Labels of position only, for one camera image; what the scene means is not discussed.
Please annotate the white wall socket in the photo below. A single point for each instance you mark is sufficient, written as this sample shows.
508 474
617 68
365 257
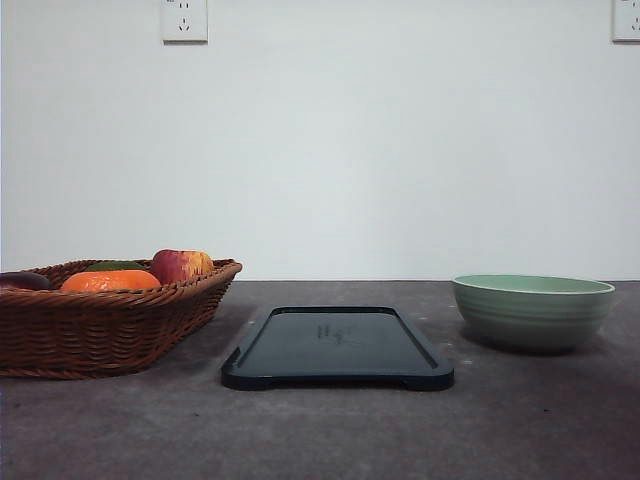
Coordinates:
626 22
184 22

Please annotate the white wall socket right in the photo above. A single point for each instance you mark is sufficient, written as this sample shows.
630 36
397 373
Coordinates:
626 22

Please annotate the orange fruit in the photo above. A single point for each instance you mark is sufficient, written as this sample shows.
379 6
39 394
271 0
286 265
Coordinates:
111 280

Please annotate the dark blue rectangular tray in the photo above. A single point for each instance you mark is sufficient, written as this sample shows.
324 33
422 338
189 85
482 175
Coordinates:
335 346

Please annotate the white wall socket left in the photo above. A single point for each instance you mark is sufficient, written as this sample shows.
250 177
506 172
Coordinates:
184 22

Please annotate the light green ceramic bowl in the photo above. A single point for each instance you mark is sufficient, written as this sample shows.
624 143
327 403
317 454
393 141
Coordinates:
532 311

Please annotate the green avocado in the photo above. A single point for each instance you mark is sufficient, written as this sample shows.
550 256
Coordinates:
116 265

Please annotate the red yellow apple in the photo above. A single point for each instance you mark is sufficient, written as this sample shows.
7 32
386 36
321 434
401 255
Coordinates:
172 264

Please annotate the brown wicker basket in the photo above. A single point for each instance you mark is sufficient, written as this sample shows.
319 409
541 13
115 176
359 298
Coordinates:
52 333

